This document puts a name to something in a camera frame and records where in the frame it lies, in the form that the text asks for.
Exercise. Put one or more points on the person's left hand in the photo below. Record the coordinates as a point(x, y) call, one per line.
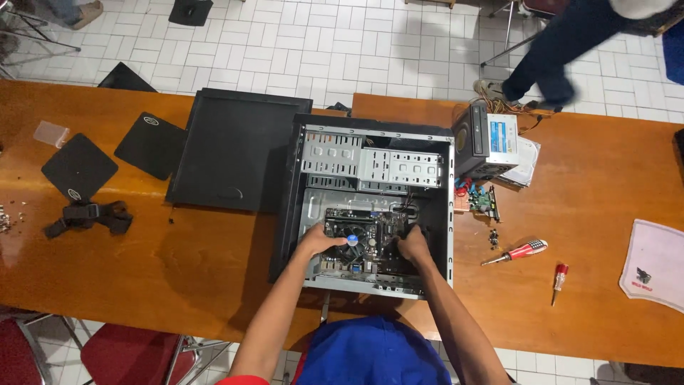
point(318, 243)

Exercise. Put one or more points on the person's right hand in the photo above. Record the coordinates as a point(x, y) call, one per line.
point(415, 248)

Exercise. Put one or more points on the black computer motherboard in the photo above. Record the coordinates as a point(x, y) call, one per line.
point(382, 224)

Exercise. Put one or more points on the black processor cooler fan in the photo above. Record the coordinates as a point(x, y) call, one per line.
point(359, 236)

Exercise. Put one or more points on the small dark screws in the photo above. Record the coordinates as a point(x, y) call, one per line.
point(494, 238)

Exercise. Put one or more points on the green expansion card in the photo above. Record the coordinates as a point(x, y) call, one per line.
point(481, 202)

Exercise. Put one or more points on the black computer case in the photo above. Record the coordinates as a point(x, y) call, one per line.
point(342, 160)

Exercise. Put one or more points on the blue cap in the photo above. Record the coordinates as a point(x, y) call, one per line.
point(371, 353)

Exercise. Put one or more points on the black optical drive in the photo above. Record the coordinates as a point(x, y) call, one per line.
point(469, 144)

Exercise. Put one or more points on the black case side panel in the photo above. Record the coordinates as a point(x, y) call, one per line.
point(235, 149)

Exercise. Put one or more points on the grey power supply unit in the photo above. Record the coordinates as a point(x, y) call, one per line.
point(502, 139)

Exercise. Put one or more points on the small red screwdriver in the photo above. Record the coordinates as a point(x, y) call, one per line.
point(560, 275)

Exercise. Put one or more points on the black mouse pad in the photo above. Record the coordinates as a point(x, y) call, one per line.
point(151, 145)
point(79, 167)

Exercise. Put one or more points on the red padded chair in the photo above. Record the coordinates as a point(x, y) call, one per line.
point(133, 353)
point(16, 355)

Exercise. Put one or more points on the white cloth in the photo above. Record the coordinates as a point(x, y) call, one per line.
point(654, 262)

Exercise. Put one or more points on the black flat panel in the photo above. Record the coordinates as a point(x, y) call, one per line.
point(125, 80)

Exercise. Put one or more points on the black square object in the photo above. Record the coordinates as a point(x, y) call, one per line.
point(190, 12)

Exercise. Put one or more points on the black device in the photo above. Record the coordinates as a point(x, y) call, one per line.
point(679, 152)

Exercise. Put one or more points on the clear plastic box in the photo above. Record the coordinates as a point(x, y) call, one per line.
point(51, 133)

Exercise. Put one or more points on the heap of small screws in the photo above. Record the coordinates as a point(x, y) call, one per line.
point(5, 219)

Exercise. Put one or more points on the blue fabric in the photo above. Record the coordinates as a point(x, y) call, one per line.
point(675, 56)

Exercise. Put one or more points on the metal frame chair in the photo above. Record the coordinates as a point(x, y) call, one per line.
point(513, 32)
point(32, 37)

